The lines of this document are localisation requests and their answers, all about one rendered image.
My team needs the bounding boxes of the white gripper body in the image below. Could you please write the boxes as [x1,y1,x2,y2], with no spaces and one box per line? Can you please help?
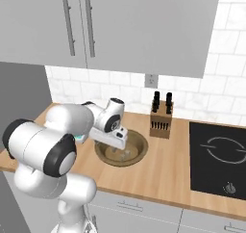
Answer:
[88,128,129,151]

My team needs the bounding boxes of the clear ice cube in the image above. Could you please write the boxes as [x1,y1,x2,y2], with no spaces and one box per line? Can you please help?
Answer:
[120,149,132,161]

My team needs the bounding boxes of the brown round ice bowl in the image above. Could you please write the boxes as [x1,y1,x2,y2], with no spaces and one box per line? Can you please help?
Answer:
[94,128,150,168]

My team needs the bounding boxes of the grey fridge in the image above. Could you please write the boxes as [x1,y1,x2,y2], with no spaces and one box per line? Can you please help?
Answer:
[0,61,53,233]

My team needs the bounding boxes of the wooden knife block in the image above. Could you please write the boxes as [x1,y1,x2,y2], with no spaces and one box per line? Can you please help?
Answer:
[149,100,174,140]

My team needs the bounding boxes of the grey drawer front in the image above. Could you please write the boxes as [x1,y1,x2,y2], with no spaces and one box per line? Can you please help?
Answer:
[178,208,246,233]
[86,189,185,226]

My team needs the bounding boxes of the black hob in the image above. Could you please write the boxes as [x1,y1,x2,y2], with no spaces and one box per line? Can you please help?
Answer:
[188,120,246,201]

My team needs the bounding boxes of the grey hob knob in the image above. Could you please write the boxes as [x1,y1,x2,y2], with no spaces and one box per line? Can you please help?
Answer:
[224,181,237,195]

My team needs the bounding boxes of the black knife handle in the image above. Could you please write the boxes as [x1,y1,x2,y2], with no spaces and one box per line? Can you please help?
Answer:
[152,91,160,114]
[164,91,174,116]

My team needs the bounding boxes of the grey drawer handle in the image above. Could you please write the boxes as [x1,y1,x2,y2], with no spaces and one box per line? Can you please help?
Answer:
[223,222,246,233]
[116,200,144,213]

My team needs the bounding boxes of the grey wall socket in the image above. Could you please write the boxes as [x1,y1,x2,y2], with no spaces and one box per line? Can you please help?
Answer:
[144,73,160,90]

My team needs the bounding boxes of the grey base cupboard handle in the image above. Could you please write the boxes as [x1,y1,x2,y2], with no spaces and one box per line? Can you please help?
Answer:
[90,214,98,233]

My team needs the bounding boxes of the grey bar cupboard handle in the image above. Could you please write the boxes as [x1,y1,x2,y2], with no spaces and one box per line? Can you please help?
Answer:
[61,0,77,57]
[84,0,97,59]

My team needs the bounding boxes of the wide grey wall cupboard door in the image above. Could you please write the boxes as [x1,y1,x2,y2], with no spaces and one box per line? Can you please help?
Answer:
[78,0,222,79]

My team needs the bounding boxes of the narrow grey wall cupboard door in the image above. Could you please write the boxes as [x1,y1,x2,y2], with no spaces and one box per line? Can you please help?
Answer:
[0,0,88,69]

